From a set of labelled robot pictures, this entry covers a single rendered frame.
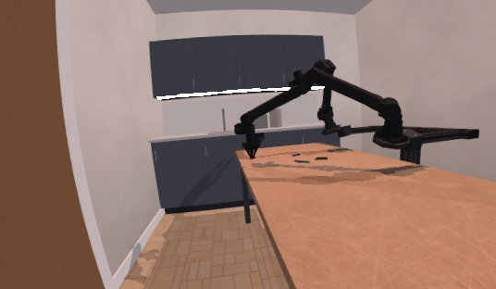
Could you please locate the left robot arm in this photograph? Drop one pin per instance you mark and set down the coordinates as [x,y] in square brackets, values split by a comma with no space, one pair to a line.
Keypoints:
[387,108]

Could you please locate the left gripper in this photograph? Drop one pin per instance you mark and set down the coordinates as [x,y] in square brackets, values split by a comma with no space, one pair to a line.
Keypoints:
[250,145]

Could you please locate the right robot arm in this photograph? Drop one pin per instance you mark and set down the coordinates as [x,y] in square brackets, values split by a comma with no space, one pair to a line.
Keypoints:
[326,109]

